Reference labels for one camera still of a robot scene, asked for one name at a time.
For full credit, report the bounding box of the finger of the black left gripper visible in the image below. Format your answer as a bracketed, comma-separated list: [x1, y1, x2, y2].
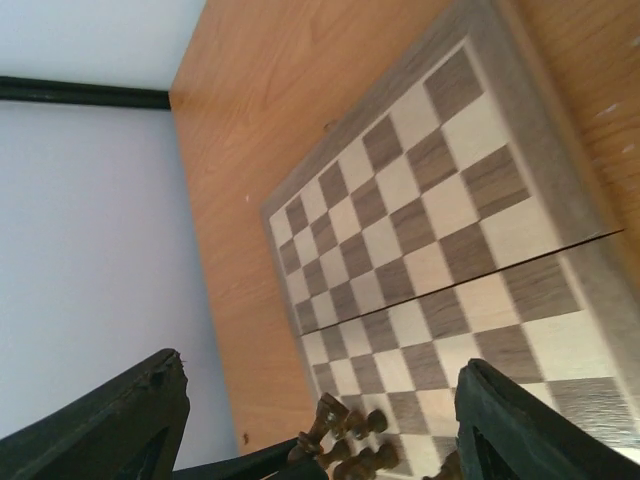
[172, 438, 320, 480]

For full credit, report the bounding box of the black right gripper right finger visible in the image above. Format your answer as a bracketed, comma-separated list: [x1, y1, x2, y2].
[455, 359, 639, 479]

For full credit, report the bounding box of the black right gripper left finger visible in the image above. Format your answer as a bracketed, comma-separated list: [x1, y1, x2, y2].
[1, 349, 190, 479]

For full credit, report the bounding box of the dark brown chess queen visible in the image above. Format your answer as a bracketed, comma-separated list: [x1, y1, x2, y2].
[423, 450, 464, 480]

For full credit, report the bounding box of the dark brown chess piece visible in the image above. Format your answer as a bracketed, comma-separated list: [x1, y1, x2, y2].
[316, 438, 355, 470]
[345, 409, 388, 440]
[287, 393, 349, 464]

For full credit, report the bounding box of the dark brown chess pawn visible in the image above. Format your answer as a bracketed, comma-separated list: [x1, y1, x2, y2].
[333, 443, 400, 480]

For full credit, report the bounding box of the wooden chessboard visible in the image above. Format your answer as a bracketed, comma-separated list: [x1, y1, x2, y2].
[263, 1, 639, 479]

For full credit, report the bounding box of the black aluminium frame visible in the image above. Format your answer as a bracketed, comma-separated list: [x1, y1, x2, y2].
[1, 76, 171, 110]

